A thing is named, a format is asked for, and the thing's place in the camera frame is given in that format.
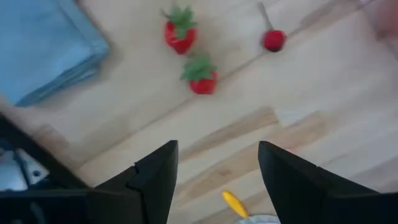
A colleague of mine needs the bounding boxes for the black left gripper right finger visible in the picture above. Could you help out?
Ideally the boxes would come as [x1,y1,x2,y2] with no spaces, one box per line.
[257,140,379,224]

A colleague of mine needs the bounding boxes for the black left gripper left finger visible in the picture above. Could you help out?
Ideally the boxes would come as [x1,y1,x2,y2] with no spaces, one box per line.
[95,139,180,224]

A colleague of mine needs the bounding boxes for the yellow pencil stick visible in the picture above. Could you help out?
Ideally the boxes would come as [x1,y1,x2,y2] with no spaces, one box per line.
[221,190,250,220]

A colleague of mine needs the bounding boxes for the red strawberry green leaves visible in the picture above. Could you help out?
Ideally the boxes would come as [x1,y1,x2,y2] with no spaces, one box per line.
[180,54,219,96]
[162,3,199,56]

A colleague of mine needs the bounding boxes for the red cherry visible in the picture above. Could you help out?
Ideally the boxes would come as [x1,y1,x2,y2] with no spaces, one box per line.
[257,1,287,53]

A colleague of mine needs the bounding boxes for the grey folded cloth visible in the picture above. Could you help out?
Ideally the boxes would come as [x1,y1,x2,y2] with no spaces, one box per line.
[0,0,110,107]

